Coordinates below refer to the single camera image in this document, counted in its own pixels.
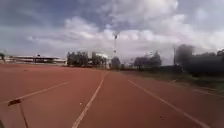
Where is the low long building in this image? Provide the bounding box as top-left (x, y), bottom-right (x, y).
top-left (4, 54), bottom-right (68, 65)

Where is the grass strip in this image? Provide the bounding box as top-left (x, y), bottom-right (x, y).
top-left (116, 68), bottom-right (224, 92)

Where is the dark row of trees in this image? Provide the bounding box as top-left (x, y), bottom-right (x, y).
top-left (172, 43), bottom-right (224, 77)

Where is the red running track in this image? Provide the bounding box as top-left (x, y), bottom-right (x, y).
top-left (0, 63), bottom-right (224, 128)

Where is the pair of trees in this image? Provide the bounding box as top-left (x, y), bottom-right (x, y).
top-left (132, 51), bottom-right (163, 70)

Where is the tall floodlight pole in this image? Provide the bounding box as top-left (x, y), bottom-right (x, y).
top-left (112, 32), bottom-right (119, 55)

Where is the small round tree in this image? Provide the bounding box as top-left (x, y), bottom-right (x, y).
top-left (110, 56), bottom-right (122, 70)

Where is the clump of trees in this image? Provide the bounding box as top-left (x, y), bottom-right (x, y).
top-left (66, 50), bottom-right (110, 69)

